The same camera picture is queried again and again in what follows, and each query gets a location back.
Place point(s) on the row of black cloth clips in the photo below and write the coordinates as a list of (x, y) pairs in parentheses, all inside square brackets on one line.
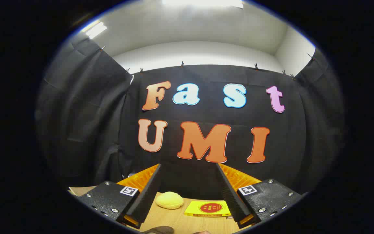
[(256, 67)]

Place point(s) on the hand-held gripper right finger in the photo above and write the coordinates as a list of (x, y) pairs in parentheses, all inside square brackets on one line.
[(230, 195)]

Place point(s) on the yellow book with red circle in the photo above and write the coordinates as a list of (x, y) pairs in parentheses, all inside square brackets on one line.
[(206, 208)]

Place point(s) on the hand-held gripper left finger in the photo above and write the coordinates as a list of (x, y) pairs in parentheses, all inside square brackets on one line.
[(148, 195)]

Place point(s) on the yellow melon bread plush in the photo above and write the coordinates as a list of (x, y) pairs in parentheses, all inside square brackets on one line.
[(169, 200)]

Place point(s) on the ceiling light panel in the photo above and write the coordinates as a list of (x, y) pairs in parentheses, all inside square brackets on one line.
[(95, 30)]

